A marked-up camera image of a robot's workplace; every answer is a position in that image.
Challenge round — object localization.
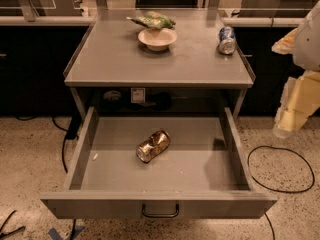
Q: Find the black drawer handle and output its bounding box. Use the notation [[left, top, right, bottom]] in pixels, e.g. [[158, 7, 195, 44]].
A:
[[142, 204, 180, 219]]

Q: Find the crushed orange can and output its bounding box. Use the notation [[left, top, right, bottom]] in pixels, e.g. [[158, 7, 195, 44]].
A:
[[136, 130, 171, 163]]

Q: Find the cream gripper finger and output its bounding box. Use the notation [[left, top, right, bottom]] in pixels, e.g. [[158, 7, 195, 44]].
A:
[[273, 71, 320, 139], [271, 29, 297, 55]]

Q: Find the blue floor tape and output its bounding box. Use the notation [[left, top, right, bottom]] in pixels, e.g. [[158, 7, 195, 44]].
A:
[[48, 226, 84, 240]]

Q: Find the black floor cable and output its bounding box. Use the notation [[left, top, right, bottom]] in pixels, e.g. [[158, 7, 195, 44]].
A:
[[14, 114, 80, 174], [247, 145, 316, 240]]

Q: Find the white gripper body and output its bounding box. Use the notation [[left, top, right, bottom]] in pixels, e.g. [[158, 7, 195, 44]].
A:
[[293, 9, 320, 71]]

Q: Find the white bowl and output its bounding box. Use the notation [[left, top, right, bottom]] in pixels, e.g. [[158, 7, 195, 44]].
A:
[[138, 28, 177, 52]]

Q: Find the grey counter cabinet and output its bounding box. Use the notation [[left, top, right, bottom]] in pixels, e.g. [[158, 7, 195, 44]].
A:
[[63, 7, 257, 122]]

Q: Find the green chip bag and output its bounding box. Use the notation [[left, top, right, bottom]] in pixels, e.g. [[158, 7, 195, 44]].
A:
[[127, 11, 176, 29]]

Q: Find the black floor cable left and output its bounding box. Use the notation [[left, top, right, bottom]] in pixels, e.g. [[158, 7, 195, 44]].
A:
[[14, 114, 80, 174]]

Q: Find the white sticker label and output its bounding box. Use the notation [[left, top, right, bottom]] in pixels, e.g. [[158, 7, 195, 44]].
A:
[[131, 88, 145, 104]]

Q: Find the black floor cable right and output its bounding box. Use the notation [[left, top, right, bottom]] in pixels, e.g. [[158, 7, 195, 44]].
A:
[[247, 145, 316, 240]]

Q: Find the blue soda can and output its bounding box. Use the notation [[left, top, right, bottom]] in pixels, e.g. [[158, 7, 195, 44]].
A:
[[218, 26, 236, 55]]

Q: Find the black cable bottom left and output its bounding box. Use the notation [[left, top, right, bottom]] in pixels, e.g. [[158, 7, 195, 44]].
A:
[[0, 209, 26, 240]]

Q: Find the grey open top drawer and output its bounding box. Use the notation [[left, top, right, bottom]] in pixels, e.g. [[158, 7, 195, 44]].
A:
[[41, 109, 277, 219]]

